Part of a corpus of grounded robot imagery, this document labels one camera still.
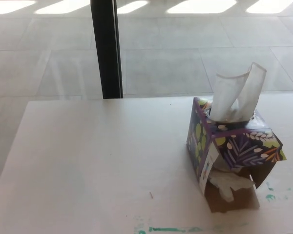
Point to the white pulled tissue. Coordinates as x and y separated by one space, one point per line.
222 97

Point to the purple floral tissue box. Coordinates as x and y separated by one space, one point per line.
244 151

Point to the crumpled white tissue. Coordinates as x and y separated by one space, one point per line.
224 183

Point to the black window frame post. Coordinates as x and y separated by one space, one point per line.
105 48

